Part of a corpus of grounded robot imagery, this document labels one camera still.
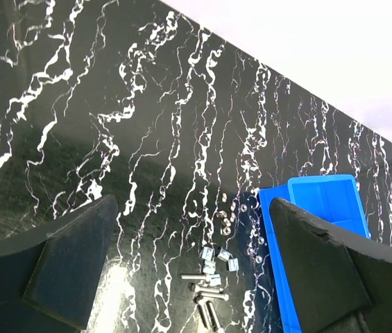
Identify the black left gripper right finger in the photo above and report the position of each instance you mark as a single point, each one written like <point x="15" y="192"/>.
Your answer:
<point x="339" y="280"/>

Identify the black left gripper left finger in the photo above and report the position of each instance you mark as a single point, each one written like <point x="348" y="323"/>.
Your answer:
<point x="49" y="275"/>

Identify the silver T-nut three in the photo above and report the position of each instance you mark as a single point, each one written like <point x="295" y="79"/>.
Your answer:
<point x="233" y="265"/>

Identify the silver T-nut two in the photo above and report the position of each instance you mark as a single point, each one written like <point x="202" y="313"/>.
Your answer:
<point x="223" y="255"/>

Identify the silver T-nut five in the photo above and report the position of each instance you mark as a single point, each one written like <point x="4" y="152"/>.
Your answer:
<point x="214" y="280"/>

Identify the silver bolt five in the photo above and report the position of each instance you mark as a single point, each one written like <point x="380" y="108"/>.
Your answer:
<point x="213" y="317"/>

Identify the silver T-nut four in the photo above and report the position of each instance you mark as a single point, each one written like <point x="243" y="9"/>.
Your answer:
<point x="209" y="267"/>

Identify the silver bolt three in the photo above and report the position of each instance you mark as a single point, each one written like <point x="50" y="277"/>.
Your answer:
<point x="221" y="296"/>

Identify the silver T-nut one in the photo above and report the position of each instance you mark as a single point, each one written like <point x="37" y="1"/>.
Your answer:
<point x="207" y="253"/>

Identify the silver bolt four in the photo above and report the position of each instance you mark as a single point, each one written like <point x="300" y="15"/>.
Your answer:
<point x="202" y="307"/>

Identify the silver bolt one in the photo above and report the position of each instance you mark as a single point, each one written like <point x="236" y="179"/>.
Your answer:
<point x="193" y="276"/>

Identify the silver bolt two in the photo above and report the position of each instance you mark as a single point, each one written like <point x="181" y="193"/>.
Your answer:
<point x="196" y="288"/>

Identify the small hex nut six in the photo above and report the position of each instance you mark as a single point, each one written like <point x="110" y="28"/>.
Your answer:
<point x="258" y="259"/>

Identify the blue plastic divided bin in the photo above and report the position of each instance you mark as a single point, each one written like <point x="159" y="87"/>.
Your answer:
<point x="333" y="198"/>

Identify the small hex nut three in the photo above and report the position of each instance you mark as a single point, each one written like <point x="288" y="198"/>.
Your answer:
<point x="226" y="231"/>

